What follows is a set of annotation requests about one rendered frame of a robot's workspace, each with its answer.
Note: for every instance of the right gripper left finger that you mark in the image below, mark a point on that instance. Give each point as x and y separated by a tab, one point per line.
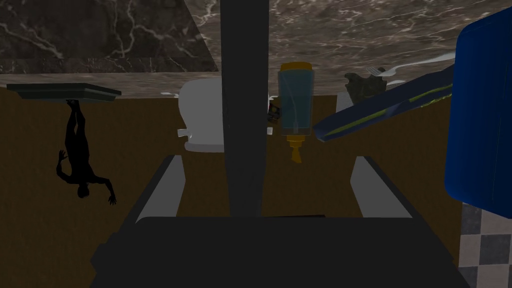
164	192

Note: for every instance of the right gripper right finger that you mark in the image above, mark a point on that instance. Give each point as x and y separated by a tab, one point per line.
374	192

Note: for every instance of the white rounded jug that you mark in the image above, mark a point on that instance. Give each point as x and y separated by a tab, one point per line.
202	116

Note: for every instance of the black human figure statue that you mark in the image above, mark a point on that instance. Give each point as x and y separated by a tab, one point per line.
78	152

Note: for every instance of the dark lumpy object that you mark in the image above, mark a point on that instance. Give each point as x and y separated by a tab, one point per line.
364	87

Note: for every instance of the dark grey upright bar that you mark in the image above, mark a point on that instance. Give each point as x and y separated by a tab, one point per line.
244	108

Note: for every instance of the blue soap bottle, yellow pump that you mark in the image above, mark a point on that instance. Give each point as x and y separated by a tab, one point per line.
296	104

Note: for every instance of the small dark printed can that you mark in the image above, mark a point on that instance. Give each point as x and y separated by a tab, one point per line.
274	113

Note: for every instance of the big blue container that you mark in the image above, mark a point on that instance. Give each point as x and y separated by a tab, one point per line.
482	120

